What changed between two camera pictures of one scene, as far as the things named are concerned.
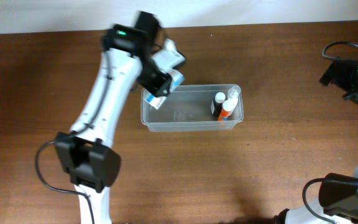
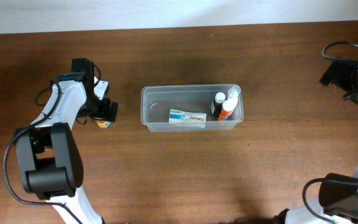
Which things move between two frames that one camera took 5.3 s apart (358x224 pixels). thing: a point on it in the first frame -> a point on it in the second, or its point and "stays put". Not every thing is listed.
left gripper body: [155, 81] -> [101, 109]
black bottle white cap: [216, 106] stays put
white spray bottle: [229, 105] stays put
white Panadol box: [178, 79] -> [195, 119]
